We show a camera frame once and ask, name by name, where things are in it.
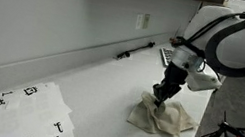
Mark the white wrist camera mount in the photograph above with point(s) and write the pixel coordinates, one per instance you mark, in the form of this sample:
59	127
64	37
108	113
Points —
203	81

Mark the beige wall switch plate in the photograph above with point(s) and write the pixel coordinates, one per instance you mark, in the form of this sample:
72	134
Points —
146	21

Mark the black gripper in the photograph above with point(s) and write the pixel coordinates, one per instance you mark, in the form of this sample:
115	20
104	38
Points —
175	75

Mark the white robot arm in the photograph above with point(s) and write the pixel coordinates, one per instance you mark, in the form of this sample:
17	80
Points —
244	49

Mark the cream cloth towel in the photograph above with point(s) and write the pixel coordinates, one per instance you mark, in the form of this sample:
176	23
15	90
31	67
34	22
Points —
170	121

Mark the white wall outlet plate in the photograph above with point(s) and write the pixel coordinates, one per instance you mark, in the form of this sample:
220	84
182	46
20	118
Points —
139	21

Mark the black white checkerboard board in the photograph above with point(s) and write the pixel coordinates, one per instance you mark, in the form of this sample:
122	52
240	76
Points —
165	55

